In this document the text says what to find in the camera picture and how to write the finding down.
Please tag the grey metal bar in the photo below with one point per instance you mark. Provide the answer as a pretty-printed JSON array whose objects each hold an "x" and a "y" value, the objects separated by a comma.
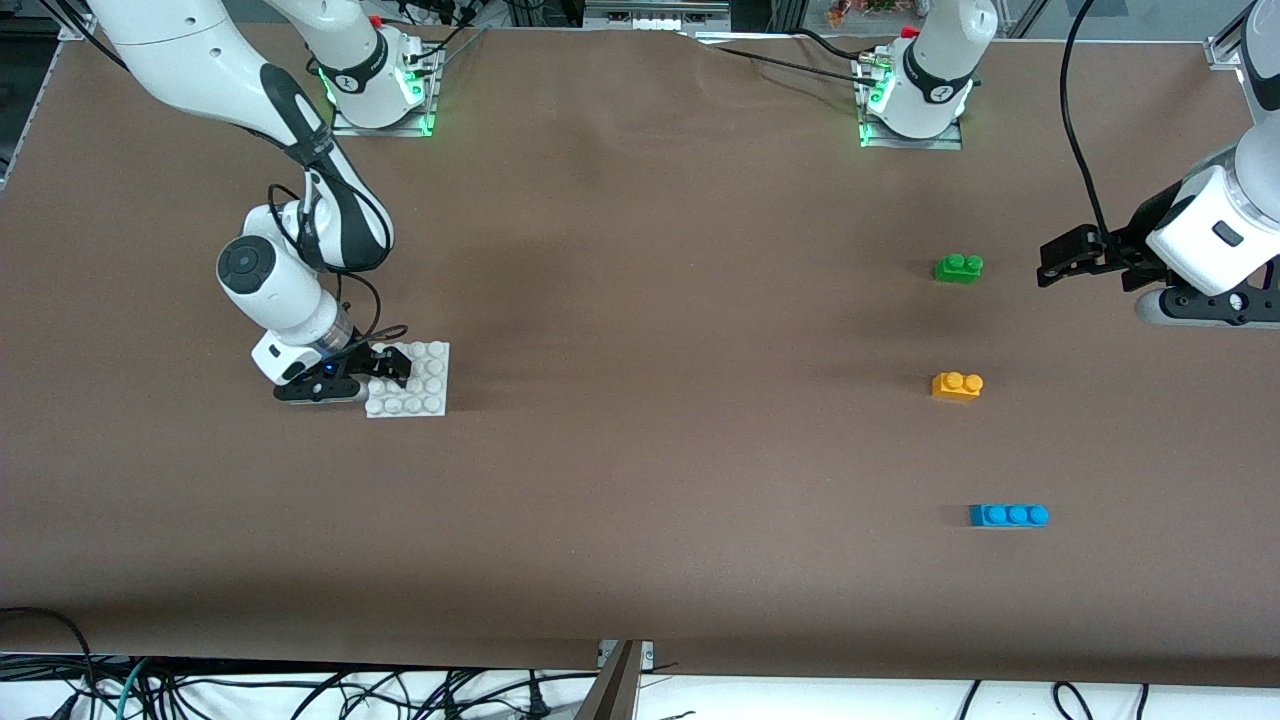
[{"x": 610, "y": 700}]

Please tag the blue three-stud block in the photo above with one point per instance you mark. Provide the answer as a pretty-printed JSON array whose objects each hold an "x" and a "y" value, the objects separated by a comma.
[{"x": 1005, "y": 516}]

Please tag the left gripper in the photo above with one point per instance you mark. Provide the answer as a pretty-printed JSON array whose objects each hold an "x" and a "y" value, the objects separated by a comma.
[{"x": 1128, "y": 243}]

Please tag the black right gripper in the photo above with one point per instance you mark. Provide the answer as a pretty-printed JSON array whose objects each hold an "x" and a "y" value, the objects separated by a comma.
[{"x": 378, "y": 357}]

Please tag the aluminium frame rail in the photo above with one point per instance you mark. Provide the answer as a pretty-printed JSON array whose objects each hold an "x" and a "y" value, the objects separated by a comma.
[{"x": 650, "y": 20}]

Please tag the yellow two-stud block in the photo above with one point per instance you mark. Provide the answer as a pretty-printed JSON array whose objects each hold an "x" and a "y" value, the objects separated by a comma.
[{"x": 955, "y": 388}]

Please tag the white studded base plate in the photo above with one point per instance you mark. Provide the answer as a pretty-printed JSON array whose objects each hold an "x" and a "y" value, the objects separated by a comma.
[{"x": 425, "y": 395}]

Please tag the silver table edge bracket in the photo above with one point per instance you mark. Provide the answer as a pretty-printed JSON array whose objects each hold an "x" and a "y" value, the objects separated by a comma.
[{"x": 605, "y": 652}]

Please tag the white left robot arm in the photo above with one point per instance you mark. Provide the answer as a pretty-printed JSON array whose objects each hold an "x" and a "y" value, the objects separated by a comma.
[{"x": 940, "y": 60}]

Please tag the brown table cover sheet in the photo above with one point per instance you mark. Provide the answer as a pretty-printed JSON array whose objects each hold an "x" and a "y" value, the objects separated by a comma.
[{"x": 640, "y": 450}]

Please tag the aluminium corner profile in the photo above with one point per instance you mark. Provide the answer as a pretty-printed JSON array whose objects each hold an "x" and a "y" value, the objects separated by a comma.
[
  {"x": 1222, "y": 52},
  {"x": 72, "y": 28}
]

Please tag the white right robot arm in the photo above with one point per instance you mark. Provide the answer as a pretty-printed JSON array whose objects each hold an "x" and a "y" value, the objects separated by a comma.
[{"x": 180, "y": 50}]

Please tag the green two-stud block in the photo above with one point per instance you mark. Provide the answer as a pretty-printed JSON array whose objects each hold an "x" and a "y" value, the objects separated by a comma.
[{"x": 955, "y": 270}]

